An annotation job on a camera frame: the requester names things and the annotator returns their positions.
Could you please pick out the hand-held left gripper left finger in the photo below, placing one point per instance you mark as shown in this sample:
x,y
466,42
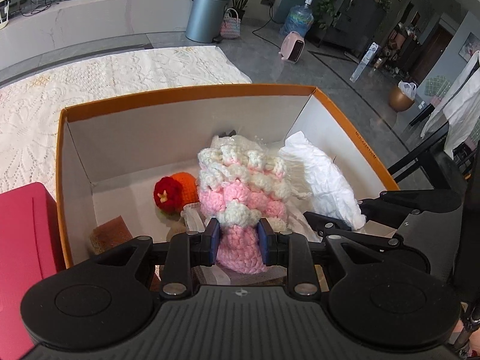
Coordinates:
x,y
213,242

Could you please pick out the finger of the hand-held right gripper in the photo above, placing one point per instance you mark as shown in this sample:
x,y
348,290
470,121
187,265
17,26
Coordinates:
x,y
420,200
356,232

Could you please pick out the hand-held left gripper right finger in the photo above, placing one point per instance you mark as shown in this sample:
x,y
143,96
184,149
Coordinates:
x,y
264,242

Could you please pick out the pink white crochet pouch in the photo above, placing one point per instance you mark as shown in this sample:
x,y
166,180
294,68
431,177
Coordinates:
x,y
240,195

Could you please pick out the orange cardboard box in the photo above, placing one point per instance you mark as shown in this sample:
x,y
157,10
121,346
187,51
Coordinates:
x,y
123,150

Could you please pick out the black chair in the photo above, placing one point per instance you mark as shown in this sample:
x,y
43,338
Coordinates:
x,y
423,153

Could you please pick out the white crumpled tissue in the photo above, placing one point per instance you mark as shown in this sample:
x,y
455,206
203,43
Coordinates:
x,y
326,180

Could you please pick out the red orange crochet ball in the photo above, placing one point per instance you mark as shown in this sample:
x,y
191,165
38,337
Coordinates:
x,y
172,193

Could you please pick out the white hanging shirt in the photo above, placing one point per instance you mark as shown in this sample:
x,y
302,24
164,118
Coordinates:
x,y
459,108

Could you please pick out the gold round bin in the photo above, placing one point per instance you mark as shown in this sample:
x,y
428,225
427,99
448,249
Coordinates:
x,y
400,99

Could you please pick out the brown sponge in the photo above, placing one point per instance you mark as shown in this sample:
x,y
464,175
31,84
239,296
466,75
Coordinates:
x,y
110,236

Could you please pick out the clear tall box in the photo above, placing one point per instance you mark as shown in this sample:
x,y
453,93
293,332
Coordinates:
x,y
363,63

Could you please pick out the white lace blanket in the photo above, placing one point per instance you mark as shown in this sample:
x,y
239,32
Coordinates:
x,y
93,93

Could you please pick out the red flat box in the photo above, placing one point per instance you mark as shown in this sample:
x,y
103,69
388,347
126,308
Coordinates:
x,y
22,255

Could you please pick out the dark grey cabinet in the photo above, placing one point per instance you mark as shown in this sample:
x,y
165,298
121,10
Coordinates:
x,y
356,18

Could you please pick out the pink space heater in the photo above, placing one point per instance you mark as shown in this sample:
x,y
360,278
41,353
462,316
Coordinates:
x,y
292,47

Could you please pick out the pink woven handbag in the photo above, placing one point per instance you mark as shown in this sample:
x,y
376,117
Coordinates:
x,y
229,26

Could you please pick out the blue water jug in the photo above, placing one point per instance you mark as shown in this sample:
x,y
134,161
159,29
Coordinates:
x,y
298,20

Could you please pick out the blue-grey pedal bin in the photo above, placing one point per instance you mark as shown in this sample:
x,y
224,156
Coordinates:
x,y
204,15

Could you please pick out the white router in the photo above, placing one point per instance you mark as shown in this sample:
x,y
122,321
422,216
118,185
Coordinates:
x,y
4,17

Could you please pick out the framed wall picture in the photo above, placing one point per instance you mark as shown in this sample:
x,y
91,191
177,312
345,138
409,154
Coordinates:
x,y
470,47

